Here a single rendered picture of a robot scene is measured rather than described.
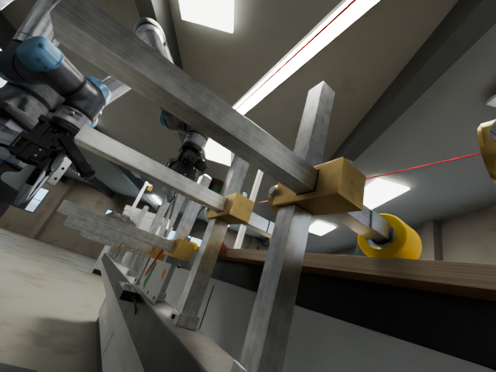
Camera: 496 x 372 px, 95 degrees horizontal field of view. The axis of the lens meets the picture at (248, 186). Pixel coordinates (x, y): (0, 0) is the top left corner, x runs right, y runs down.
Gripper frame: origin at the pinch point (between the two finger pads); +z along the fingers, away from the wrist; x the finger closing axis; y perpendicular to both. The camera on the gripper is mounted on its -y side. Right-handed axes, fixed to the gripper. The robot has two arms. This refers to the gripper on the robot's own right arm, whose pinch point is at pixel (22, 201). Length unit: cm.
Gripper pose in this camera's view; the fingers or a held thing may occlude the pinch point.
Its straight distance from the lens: 72.1
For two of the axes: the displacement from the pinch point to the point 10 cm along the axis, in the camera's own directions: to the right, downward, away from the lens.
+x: 5.5, -1.9, -8.1
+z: -2.9, 8.7, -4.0
